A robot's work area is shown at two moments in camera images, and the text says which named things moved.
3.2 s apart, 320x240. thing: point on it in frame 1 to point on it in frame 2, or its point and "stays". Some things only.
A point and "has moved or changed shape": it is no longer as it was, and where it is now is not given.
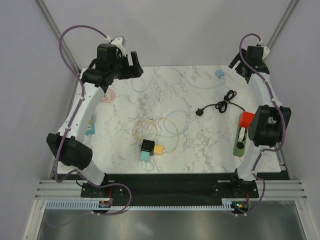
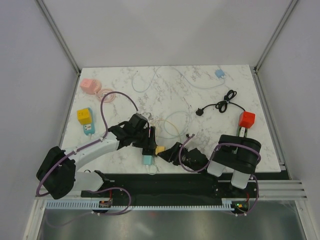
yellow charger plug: [158, 149] stays
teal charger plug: [144, 156] has moved or changed shape
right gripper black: [238, 57] to [172, 154]
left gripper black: [134, 71] to [149, 142]
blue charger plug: [219, 73] stays
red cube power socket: [245, 119] stays
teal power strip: [91, 131] stays
